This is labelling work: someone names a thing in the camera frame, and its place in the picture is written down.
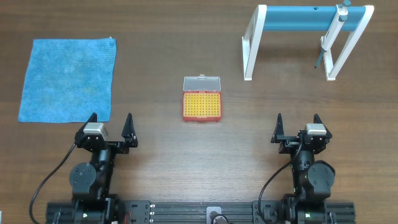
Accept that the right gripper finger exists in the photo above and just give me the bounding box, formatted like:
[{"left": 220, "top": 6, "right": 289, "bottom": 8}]
[
  {"left": 313, "top": 113, "right": 333, "bottom": 139},
  {"left": 270, "top": 113, "right": 292, "bottom": 144}
]

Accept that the red and yellow tip box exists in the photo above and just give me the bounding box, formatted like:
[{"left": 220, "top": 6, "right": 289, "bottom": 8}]
[{"left": 182, "top": 73, "right": 223, "bottom": 123}]

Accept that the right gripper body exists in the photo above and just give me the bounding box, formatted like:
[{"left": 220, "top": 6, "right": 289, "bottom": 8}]
[{"left": 278, "top": 131, "right": 330, "bottom": 154}]

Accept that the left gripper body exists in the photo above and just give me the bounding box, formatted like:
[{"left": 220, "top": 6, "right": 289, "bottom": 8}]
[{"left": 74, "top": 133, "right": 139, "bottom": 154}]

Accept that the white and blue stand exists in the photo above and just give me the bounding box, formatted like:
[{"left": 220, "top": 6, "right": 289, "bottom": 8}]
[{"left": 241, "top": 4, "right": 375, "bottom": 82}]

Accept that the black cable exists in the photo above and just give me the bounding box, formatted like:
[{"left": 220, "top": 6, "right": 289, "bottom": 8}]
[
  {"left": 257, "top": 139, "right": 304, "bottom": 218},
  {"left": 29, "top": 142, "right": 77, "bottom": 224}
]

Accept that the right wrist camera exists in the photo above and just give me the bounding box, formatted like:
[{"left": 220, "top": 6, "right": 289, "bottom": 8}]
[{"left": 304, "top": 123, "right": 328, "bottom": 136}]

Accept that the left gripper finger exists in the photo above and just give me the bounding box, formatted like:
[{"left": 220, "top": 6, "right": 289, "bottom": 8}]
[
  {"left": 74, "top": 112, "right": 98, "bottom": 139},
  {"left": 121, "top": 112, "right": 139, "bottom": 142}
]

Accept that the blue cloth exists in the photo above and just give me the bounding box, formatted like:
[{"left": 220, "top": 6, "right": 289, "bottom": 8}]
[{"left": 17, "top": 37, "right": 118, "bottom": 123}]

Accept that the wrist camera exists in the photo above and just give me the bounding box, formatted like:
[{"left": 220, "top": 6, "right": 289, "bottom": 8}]
[
  {"left": 304, "top": 123, "right": 328, "bottom": 136},
  {"left": 83, "top": 121, "right": 109, "bottom": 141}
]

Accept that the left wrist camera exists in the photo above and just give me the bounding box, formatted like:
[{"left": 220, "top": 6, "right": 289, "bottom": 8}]
[{"left": 83, "top": 121, "right": 109, "bottom": 141}]

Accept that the white pipette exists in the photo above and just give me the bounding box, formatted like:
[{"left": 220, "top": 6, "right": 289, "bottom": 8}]
[{"left": 314, "top": 0, "right": 352, "bottom": 69}]

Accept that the mounting rail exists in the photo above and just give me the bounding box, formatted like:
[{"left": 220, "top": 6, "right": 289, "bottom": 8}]
[{"left": 45, "top": 200, "right": 356, "bottom": 224}]

